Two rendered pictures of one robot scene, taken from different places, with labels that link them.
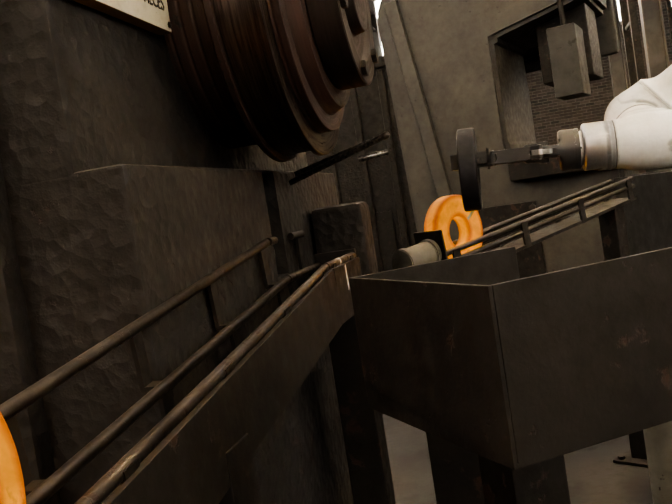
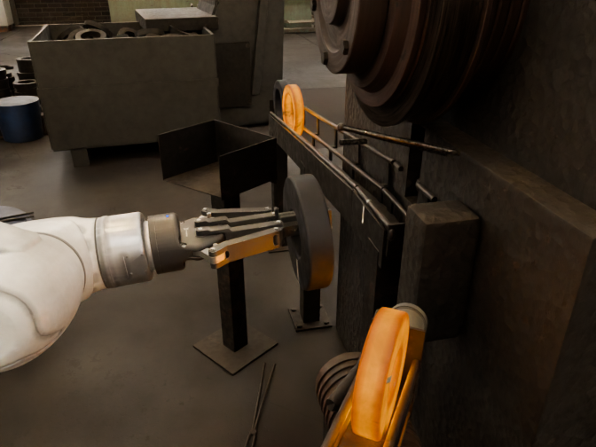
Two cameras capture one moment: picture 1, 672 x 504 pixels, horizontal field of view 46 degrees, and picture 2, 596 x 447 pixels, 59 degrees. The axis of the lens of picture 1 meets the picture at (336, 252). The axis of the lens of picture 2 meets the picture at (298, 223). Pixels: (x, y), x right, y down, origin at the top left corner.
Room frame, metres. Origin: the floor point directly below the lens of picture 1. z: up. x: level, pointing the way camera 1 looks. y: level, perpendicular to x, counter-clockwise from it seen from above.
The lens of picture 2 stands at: (2.08, -0.56, 1.16)
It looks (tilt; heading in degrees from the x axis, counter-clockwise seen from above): 27 degrees down; 154
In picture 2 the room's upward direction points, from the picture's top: straight up
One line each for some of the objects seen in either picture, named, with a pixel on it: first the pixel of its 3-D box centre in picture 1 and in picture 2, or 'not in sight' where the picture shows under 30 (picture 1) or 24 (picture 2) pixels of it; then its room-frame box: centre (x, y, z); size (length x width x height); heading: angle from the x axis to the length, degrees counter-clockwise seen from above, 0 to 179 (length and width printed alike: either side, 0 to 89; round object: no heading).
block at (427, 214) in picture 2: (346, 267); (436, 272); (1.50, -0.02, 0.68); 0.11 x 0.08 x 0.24; 76
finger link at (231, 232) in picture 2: not in sight; (240, 236); (1.51, -0.37, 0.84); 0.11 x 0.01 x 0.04; 76
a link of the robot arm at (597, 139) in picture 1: (595, 146); (129, 248); (1.47, -0.50, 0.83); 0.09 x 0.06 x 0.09; 168
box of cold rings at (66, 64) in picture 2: not in sight; (132, 83); (-1.57, 0.00, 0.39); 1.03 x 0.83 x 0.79; 80
